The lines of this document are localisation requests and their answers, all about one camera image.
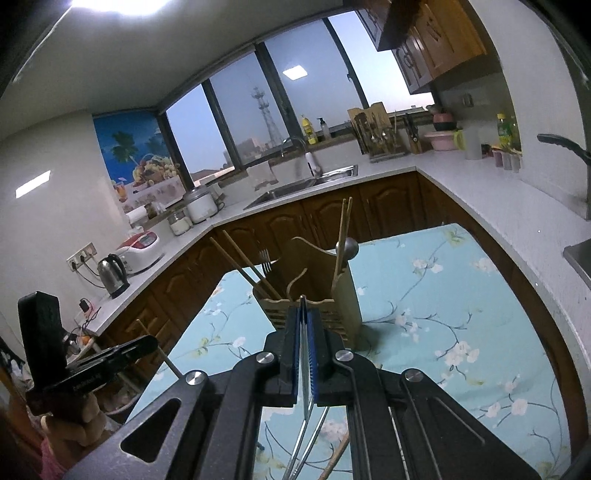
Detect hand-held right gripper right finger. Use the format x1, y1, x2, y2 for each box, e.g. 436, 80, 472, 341
304, 308, 544, 480

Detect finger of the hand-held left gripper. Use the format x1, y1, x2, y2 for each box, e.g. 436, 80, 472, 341
95, 334, 160, 370

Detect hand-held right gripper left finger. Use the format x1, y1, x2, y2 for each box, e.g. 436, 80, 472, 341
60, 308, 304, 480

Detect utensils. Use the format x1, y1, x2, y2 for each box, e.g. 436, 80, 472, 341
294, 406, 331, 480

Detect metal chopstick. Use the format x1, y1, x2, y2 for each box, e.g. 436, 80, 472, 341
281, 295, 309, 480

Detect wooden utensil holder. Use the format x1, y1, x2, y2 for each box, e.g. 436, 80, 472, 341
252, 236, 364, 352

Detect metal spoon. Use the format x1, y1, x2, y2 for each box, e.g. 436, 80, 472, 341
334, 237, 360, 278

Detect person's left hand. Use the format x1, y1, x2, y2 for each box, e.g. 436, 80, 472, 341
39, 391, 108, 468

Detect steel electric kettle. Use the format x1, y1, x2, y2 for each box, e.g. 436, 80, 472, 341
96, 253, 132, 300

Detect red and white rice cooker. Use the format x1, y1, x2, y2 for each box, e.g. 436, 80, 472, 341
115, 230, 166, 277

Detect paper towel roll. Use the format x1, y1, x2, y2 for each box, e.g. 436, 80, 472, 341
125, 206, 149, 230

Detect glass jar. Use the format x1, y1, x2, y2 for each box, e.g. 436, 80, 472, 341
168, 209, 194, 237

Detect blue floral tablecloth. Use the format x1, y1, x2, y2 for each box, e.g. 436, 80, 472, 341
124, 223, 577, 480

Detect wooden lower cabinets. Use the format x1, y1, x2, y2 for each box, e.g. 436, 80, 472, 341
98, 171, 574, 385

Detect wooden cabinets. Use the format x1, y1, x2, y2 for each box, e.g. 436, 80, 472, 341
355, 0, 489, 96
98, 171, 574, 385

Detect steel sink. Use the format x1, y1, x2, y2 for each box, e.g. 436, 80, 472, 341
243, 164, 360, 211

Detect chrome faucet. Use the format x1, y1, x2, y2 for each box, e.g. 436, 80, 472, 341
280, 137, 308, 160

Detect yellow detergent bottle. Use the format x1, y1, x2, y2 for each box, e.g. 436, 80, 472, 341
300, 115, 320, 145

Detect dish rack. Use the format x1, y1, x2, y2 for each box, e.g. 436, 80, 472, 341
346, 102, 410, 161

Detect white kitchen countertop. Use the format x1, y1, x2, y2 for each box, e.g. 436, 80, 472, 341
84, 147, 591, 372

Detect wooden cutting board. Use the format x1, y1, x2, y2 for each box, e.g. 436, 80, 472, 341
366, 102, 389, 130

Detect pink basin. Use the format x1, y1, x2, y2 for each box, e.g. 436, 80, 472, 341
423, 130, 458, 152

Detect kitchen window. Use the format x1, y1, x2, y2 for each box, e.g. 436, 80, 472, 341
156, 10, 435, 186

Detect dark pot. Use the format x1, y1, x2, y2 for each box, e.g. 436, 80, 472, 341
427, 104, 458, 135

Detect steel stove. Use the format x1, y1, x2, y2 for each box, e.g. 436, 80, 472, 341
562, 240, 591, 288

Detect cooking oil bottle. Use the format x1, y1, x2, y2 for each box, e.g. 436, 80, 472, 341
496, 113, 520, 151

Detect black wok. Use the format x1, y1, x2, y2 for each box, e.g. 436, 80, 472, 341
536, 133, 591, 168

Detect wooden upper cabinets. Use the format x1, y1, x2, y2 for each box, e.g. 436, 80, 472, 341
355, 0, 489, 96

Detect ceiling light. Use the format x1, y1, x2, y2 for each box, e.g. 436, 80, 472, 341
68, 0, 177, 20

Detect power cables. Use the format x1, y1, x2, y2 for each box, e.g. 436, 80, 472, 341
69, 265, 109, 333

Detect wall power outlet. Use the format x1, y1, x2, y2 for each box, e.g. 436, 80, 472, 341
66, 242, 98, 271

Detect fruit and palm wall poster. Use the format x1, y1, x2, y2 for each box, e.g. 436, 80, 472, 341
92, 112, 186, 209

